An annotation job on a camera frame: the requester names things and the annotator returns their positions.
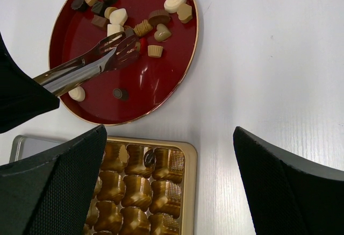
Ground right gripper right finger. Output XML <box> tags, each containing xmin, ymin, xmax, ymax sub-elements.
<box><xmin>233</xmin><ymin>126</ymin><xmax>343</xmax><ymax>234</ymax></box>

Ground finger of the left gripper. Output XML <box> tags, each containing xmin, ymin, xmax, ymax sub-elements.
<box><xmin>0</xmin><ymin>39</ymin><xmax>60</xmax><ymax>133</ymax></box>

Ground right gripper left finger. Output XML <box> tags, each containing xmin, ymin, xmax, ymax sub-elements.
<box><xmin>1</xmin><ymin>125</ymin><xmax>107</xmax><ymax>234</ymax></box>

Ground white oval chocolate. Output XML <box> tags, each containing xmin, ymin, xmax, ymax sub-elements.
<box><xmin>68</xmin><ymin>86</ymin><xmax>85</xmax><ymax>102</ymax></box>

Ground silver metal tongs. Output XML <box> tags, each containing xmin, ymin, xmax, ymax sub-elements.
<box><xmin>33</xmin><ymin>32</ymin><xmax>140</xmax><ymax>97</ymax></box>

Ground dark leaf chocolate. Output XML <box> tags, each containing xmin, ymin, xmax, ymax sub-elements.
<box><xmin>144</xmin><ymin>150</ymin><xmax>156</xmax><ymax>168</ymax></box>

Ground gold chocolate box tray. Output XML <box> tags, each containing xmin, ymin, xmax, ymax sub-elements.
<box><xmin>82</xmin><ymin>137</ymin><xmax>197</xmax><ymax>234</ymax></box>

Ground dark round chocolate cup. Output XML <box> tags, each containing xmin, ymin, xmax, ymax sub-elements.
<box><xmin>113</xmin><ymin>88</ymin><xmax>129</xmax><ymax>101</ymax></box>

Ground dark flower chocolate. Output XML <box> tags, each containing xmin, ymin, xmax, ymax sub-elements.
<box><xmin>71</xmin><ymin>0</ymin><xmax>88</xmax><ymax>12</ymax></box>

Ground white square chocolate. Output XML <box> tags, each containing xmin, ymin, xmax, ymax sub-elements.
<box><xmin>107</xmin><ymin>24</ymin><xmax>124</xmax><ymax>37</ymax></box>

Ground white heart chocolate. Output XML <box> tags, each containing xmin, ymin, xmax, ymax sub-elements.
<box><xmin>109</xmin><ymin>8</ymin><xmax>128</xmax><ymax>26</ymax></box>

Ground red heart chocolate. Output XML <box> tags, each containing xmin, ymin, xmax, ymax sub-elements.
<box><xmin>139</xmin><ymin>38</ymin><xmax>148</xmax><ymax>54</ymax></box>

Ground striped gold log chocolate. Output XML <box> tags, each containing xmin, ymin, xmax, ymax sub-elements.
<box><xmin>133</xmin><ymin>19</ymin><xmax>153</xmax><ymax>37</ymax></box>

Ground tan cupcake chocolate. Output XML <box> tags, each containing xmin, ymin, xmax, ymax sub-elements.
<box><xmin>147</xmin><ymin>45</ymin><xmax>163</xmax><ymax>58</ymax></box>

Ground beige heart chocolate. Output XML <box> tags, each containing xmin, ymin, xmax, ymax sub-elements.
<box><xmin>154</xmin><ymin>24</ymin><xmax>171</xmax><ymax>42</ymax></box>

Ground brown round caramel chocolate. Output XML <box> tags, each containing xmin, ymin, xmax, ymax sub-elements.
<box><xmin>148</xmin><ymin>9</ymin><xmax>170</xmax><ymax>26</ymax></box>

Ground white swirl chocolate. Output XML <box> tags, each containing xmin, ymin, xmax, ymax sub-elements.
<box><xmin>163</xmin><ymin>0</ymin><xmax>187</xmax><ymax>13</ymax></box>

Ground silver tin lid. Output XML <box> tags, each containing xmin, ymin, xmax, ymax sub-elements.
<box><xmin>9</xmin><ymin>135</ymin><xmax>67</xmax><ymax>163</ymax></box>

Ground red round plate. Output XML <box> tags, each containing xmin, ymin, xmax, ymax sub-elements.
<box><xmin>49</xmin><ymin>0</ymin><xmax>199</xmax><ymax>125</ymax></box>

